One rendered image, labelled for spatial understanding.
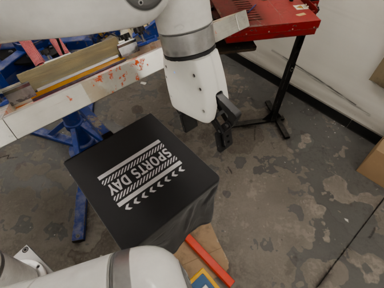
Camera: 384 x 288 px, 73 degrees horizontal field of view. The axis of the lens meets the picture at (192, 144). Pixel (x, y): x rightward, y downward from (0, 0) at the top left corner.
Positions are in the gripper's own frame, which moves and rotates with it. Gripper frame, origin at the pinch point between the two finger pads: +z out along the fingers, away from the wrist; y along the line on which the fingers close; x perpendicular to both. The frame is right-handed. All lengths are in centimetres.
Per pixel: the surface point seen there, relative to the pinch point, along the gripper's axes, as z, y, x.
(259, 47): 76, -152, 200
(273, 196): 140, -51, 88
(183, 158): 43, -44, 17
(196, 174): 46, -34, 16
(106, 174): 39, -57, -11
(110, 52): 1, -73, 14
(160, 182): 44, -41, 3
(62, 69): 0, -73, -5
